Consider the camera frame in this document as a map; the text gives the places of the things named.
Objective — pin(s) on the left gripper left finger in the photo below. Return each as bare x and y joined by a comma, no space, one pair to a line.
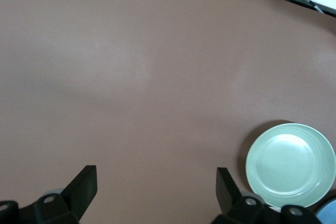
78,195

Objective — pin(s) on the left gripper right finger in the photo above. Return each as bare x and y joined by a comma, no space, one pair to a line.
228,197

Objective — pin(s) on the light green plate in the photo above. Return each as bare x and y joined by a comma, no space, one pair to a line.
290,165

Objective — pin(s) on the blue plate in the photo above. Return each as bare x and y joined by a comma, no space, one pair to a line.
328,213

